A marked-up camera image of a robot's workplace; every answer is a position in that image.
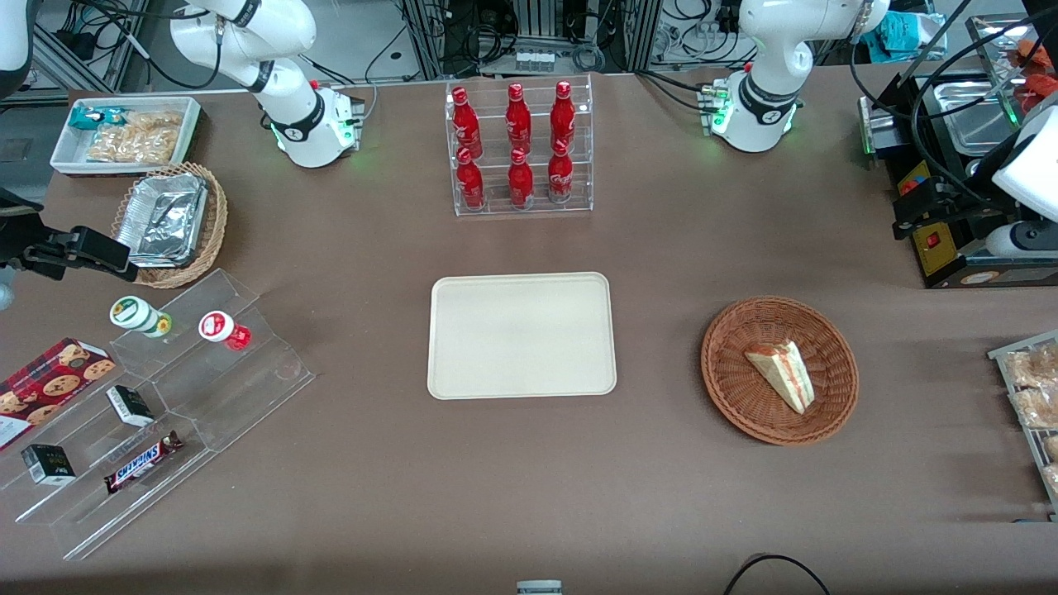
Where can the clear bag of crackers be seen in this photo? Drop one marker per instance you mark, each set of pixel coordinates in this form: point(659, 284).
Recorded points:
point(136, 139)

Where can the silver foil container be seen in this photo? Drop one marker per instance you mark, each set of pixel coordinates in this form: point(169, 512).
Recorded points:
point(161, 219)

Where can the brown round wicker basket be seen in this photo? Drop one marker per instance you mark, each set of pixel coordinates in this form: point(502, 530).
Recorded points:
point(744, 388)

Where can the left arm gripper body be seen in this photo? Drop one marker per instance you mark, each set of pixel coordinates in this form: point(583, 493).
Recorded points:
point(965, 211)

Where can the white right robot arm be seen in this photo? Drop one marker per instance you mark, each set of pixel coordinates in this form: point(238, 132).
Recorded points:
point(289, 107)

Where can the wrapped bread pack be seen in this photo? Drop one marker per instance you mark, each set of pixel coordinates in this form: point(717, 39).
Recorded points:
point(1035, 366)
point(1037, 407)

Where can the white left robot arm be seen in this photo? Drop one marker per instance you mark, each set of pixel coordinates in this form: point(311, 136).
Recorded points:
point(760, 107)

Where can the light oval wicker basket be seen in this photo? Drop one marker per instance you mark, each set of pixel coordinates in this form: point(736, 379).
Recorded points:
point(216, 215)

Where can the green label yogurt cup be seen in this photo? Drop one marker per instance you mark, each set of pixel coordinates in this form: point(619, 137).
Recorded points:
point(136, 315)

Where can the clear acrylic stepped display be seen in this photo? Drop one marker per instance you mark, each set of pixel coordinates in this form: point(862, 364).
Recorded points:
point(223, 397)

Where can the clear acrylic bottle rack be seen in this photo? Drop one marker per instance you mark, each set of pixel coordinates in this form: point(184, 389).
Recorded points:
point(583, 178)

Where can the cream plastic serving tray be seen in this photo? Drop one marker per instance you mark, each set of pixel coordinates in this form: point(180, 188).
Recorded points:
point(521, 335)

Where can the black food warmer appliance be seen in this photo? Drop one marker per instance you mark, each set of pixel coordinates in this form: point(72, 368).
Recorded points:
point(938, 256)

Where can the white rectangular snack tray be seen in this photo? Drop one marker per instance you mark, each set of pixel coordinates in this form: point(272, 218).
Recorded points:
point(68, 155)

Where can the white power strip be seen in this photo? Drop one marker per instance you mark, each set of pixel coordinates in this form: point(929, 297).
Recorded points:
point(534, 61)

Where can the red plaid cookie box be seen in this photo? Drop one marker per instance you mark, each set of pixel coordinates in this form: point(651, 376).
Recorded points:
point(45, 388)

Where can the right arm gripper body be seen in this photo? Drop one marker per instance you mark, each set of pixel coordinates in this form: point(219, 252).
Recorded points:
point(18, 240)

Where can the orange fried food piece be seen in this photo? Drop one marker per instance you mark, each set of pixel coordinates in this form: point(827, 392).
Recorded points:
point(1040, 83)

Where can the red label yogurt cup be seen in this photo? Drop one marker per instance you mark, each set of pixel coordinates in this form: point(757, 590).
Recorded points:
point(220, 327)

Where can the triangular sandwich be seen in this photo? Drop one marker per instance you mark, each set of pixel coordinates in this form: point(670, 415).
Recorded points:
point(783, 373)

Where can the teal snack packet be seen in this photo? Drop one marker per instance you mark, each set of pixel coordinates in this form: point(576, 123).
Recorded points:
point(92, 118)

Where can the Snickers chocolate bar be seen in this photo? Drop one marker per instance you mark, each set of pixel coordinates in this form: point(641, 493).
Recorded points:
point(140, 463)

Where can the small black box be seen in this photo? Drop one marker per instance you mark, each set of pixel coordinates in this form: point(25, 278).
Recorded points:
point(48, 464)
point(130, 405)

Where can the small grey box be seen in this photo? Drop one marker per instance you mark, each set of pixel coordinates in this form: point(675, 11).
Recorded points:
point(539, 587)

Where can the tray of packaged pastries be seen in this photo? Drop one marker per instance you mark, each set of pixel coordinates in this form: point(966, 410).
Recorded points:
point(1018, 417)

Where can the red cola bottle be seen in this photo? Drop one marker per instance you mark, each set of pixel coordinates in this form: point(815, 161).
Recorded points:
point(521, 182)
point(466, 124)
point(563, 117)
point(560, 177)
point(471, 183)
point(518, 120)

